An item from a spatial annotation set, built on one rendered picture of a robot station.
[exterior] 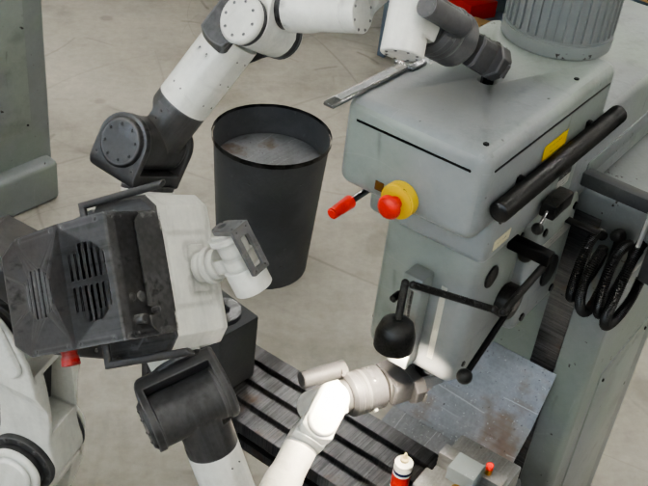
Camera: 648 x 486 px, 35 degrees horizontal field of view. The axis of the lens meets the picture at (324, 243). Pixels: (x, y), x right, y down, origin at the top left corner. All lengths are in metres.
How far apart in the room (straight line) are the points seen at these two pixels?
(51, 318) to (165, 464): 1.89
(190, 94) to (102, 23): 4.69
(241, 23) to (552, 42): 0.56
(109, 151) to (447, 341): 0.69
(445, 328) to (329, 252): 2.60
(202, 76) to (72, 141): 3.51
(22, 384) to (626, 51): 1.39
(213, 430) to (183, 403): 0.07
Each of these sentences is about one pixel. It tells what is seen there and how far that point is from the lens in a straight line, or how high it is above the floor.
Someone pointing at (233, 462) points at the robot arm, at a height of 1.32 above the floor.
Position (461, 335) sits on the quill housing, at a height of 1.44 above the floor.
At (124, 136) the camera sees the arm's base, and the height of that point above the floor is 1.78.
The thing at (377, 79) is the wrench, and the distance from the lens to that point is 1.65.
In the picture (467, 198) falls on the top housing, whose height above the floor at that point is 1.81.
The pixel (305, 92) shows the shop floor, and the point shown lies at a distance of 5.69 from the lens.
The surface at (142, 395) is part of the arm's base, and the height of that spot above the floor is 1.44.
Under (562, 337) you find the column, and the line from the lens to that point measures 2.35.
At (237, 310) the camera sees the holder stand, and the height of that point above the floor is 1.11.
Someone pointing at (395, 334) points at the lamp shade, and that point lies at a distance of 1.77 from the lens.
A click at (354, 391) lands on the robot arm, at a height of 1.27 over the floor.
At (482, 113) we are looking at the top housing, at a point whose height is 1.89.
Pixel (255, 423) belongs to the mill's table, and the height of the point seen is 0.91.
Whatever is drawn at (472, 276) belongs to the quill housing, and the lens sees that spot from 1.79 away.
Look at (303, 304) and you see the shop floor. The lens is 4.15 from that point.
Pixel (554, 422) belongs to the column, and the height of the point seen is 0.94.
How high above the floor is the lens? 2.63
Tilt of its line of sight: 36 degrees down
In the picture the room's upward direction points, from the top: 7 degrees clockwise
